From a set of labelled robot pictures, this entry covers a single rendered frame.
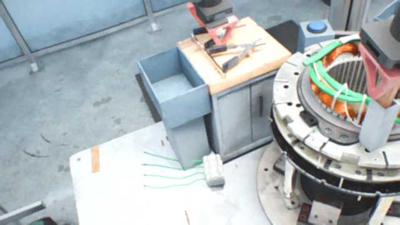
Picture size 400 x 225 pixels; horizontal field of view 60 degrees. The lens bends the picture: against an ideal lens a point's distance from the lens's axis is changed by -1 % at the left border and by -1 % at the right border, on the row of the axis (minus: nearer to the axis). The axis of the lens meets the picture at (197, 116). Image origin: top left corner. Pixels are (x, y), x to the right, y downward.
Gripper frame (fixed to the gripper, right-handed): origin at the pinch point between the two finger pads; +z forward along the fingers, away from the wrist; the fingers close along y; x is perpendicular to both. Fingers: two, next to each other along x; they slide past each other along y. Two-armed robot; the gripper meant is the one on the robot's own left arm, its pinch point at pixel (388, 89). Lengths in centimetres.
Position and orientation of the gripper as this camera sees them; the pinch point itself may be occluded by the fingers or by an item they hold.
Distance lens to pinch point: 51.9
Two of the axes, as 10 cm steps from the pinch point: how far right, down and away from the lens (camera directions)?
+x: -2.2, -7.5, 6.2
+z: 0.7, 6.3, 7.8
